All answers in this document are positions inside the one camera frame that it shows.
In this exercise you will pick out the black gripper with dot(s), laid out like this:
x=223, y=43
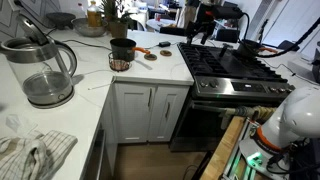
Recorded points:
x=206, y=13

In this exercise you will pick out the stainless gas stove range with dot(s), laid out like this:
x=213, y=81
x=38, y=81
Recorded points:
x=246, y=87

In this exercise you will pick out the wooden table top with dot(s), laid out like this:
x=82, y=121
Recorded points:
x=223, y=150

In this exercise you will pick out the black power adapter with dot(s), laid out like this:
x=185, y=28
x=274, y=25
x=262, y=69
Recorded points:
x=164, y=44

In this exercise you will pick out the round brown coaster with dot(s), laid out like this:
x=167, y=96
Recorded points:
x=165, y=53
x=150, y=57

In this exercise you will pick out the white round table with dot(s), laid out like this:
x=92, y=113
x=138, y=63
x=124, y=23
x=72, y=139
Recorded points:
x=160, y=24

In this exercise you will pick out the potted green plant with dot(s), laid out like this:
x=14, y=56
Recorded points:
x=118, y=30

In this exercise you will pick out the white cabinet door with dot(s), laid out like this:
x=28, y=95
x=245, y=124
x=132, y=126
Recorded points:
x=168, y=113
x=133, y=113

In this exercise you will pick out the amber oil bottle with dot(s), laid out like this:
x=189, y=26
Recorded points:
x=94, y=16

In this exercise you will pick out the white box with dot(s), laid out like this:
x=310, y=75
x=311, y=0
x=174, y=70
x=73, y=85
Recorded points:
x=301, y=66

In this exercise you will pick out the thin white stick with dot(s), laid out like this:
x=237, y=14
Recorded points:
x=100, y=86

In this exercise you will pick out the clear bottle red cap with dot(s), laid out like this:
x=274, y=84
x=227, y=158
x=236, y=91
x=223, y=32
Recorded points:
x=80, y=11

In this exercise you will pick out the gray robot mounting plate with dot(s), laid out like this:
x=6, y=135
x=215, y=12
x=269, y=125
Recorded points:
x=256, y=156

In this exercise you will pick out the dark stone bowl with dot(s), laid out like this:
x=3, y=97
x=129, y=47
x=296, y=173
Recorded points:
x=60, y=17

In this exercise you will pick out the stainless dishwasher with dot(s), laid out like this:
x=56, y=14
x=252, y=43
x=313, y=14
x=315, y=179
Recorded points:
x=96, y=156

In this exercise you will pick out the glass electric kettle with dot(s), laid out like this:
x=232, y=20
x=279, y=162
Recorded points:
x=43, y=83

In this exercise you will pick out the white checked dish towel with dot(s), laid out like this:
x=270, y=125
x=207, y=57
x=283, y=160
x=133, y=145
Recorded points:
x=33, y=156

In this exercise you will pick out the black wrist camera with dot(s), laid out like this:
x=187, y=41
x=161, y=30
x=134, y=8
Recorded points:
x=231, y=12

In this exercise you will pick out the metal robot stand frame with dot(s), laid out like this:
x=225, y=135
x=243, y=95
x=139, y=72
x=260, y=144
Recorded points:
x=236, y=166

